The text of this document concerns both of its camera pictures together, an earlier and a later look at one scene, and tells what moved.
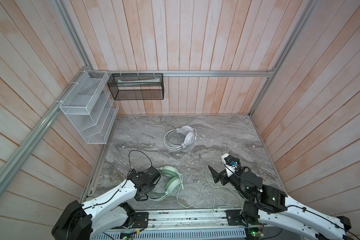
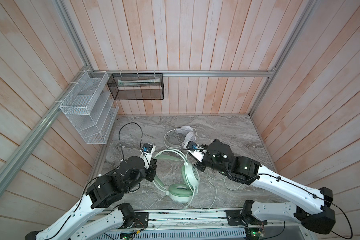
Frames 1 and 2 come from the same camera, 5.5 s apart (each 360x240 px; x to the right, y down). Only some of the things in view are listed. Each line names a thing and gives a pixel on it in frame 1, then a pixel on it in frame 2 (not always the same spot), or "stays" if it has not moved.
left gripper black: [139, 196] to [152, 170]
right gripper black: [216, 176] to [199, 165]
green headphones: [173, 184] to [178, 193]
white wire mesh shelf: [91, 108] stays
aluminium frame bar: [270, 73] stays
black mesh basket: [137, 86] stays
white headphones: [178, 138] stays
